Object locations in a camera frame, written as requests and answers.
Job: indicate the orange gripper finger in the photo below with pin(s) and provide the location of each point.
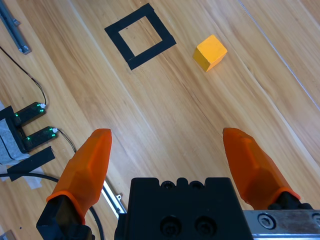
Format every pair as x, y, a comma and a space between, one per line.
255, 170
82, 175

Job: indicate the yellow wooden cube block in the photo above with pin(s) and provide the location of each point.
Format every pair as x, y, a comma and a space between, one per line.
210, 51

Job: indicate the black tape strip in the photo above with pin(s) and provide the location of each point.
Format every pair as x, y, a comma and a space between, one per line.
37, 158

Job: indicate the white tape piece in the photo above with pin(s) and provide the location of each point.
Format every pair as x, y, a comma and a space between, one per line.
35, 183

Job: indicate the black USB dongle green lights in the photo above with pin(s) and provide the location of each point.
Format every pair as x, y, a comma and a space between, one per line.
30, 113
40, 138

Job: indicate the black USB hub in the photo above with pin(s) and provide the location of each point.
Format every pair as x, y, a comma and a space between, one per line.
13, 140

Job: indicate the black tape square outline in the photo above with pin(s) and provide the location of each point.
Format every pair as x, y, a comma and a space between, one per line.
152, 52

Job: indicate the aluminium extrusion rail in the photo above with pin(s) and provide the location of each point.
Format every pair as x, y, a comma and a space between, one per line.
113, 200
13, 27

